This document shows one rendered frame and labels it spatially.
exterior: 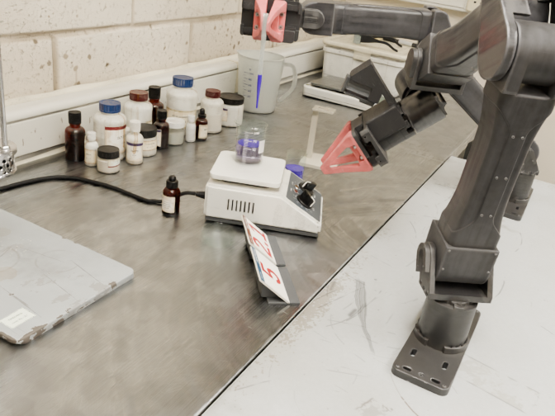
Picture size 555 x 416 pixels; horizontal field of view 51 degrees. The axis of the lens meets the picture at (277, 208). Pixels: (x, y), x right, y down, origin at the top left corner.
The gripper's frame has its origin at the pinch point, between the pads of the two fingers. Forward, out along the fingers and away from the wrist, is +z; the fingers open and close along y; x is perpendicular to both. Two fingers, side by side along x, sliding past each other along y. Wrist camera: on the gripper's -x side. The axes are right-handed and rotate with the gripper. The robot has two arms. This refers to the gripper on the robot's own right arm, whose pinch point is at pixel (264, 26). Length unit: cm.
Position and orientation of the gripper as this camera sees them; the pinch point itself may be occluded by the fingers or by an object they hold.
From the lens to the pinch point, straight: 97.5
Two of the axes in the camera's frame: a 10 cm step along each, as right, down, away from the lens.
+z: -1.0, 4.2, -9.0
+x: -1.0, 9.0, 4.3
